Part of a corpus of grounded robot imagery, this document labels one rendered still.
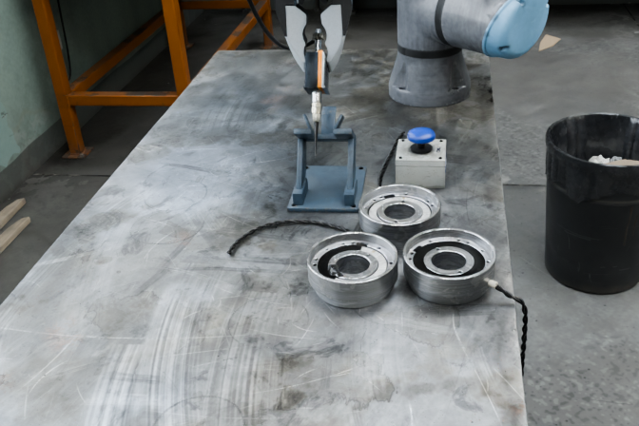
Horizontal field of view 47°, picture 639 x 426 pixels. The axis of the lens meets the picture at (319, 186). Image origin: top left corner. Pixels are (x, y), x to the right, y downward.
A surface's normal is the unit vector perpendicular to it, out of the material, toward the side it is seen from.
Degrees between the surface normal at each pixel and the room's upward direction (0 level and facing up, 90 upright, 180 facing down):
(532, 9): 97
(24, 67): 90
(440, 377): 0
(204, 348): 0
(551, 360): 0
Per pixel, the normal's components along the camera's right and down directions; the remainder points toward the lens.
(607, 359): -0.07, -0.87
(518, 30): 0.64, 0.44
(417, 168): -0.16, 0.48
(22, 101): 0.99, 0.03
